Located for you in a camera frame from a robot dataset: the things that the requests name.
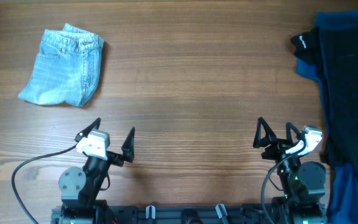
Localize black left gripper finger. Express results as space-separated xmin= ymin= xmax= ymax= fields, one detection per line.
xmin=75 ymin=118 xmax=101 ymax=142
xmin=121 ymin=127 xmax=135 ymax=162

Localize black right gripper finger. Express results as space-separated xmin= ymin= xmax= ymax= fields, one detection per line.
xmin=253 ymin=117 xmax=277 ymax=148
xmin=285 ymin=122 xmax=300 ymax=142

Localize black shorts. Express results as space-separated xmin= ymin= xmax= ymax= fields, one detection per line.
xmin=320 ymin=27 xmax=358 ymax=180

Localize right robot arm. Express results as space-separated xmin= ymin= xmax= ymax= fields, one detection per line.
xmin=253 ymin=117 xmax=327 ymax=224

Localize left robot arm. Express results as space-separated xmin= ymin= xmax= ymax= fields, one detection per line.
xmin=51 ymin=118 xmax=135 ymax=223

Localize folded light blue jeans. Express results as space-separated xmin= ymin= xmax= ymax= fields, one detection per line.
xmin=18 ymin=24 xmax=104 ymax=107

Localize blue garment pile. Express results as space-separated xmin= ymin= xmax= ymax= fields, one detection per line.
xmin=296 ymin=10 xmax=358 ymax=223

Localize black shirt with white logo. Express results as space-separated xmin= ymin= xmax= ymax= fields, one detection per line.
xmin=290 ymin=27 xmax=322 ymax=65

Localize left white rail clip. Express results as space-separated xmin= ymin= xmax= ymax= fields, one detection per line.
xmin=145 ymin=205 xmax=156 ymax=220

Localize white rail clip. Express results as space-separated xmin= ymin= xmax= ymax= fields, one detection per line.
xmin=145 ymin=205 xmax=156 ymax=220
xmin=215 ymin=203 xmax=229 ymax=224

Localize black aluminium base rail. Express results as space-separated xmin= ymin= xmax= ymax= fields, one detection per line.
xmin=50 ymin=203 xmax=328 ymax=224

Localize right white rail clip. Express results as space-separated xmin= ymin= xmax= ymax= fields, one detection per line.
xmin=215 ymin=203 xmax=229 ymax=224

